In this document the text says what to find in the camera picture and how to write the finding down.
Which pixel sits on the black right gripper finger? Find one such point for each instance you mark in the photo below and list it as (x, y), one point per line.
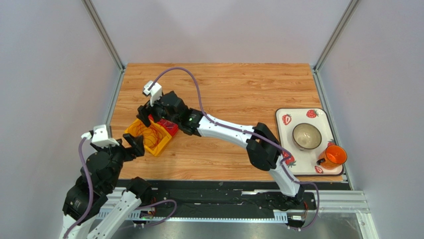
(159, 112)
(143, 114)

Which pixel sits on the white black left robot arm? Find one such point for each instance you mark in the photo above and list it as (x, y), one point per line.
(102, 159)

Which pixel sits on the yellow plastic bin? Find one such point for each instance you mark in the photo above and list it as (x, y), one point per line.
(153, 145)

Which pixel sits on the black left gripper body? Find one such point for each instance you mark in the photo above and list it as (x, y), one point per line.
(120, 153)

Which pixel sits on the red plastic bin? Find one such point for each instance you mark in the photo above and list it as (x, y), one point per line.
(158, 128)

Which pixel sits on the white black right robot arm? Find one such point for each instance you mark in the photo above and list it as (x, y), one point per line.
(263, 149)

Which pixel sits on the beige ceramic bowl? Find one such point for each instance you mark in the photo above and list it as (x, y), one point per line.
(306, 136)

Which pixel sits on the strawberry pattern tray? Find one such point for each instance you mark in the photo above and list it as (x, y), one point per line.
(304, 161)

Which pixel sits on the orange round object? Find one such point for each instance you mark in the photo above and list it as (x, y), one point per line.
(332, 157)

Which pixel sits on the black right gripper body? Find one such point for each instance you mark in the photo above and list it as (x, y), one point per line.
(154, 112)

